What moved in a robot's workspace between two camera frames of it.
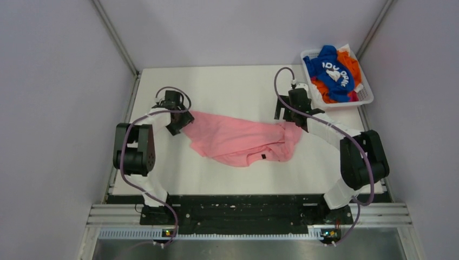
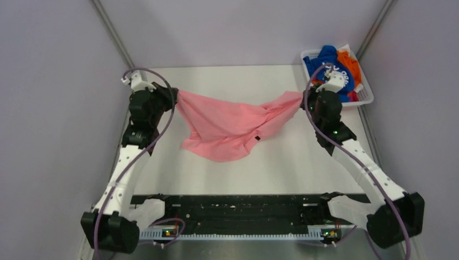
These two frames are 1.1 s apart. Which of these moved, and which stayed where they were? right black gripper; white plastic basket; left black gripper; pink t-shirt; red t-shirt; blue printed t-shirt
Moved: pink t-shirt; right black gripper; left black gripper
Stayed: blue printed t-shirt; white plastic basket; red t-shirt
